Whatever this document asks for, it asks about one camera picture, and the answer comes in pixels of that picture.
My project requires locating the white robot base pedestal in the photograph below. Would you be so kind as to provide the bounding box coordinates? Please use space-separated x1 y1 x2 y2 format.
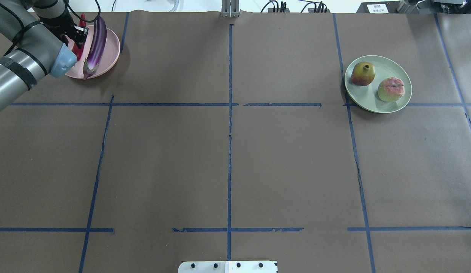
178 260 279 273

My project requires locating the red green peach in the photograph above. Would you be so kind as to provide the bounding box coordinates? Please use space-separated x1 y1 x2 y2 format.
377 77 405 102

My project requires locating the pink plate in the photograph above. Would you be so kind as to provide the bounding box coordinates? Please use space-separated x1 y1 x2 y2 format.
65 25 120 79

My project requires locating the purple eggplant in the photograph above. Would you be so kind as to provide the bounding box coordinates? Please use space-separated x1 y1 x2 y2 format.
82 17 107 80

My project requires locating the red chili pepper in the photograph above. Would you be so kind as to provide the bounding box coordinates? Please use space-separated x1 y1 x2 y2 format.
72 13 88 61

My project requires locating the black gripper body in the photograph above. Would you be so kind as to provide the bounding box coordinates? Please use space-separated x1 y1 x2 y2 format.
38 8 82 43

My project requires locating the light green plate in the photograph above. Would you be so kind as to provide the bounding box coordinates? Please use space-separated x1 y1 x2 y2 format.
343 55 413 113

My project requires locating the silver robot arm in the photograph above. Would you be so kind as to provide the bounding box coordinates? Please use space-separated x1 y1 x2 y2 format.
0 0 88 112

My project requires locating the aluminium frame post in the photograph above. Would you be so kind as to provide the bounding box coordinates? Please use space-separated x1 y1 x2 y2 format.
221 0 240 18

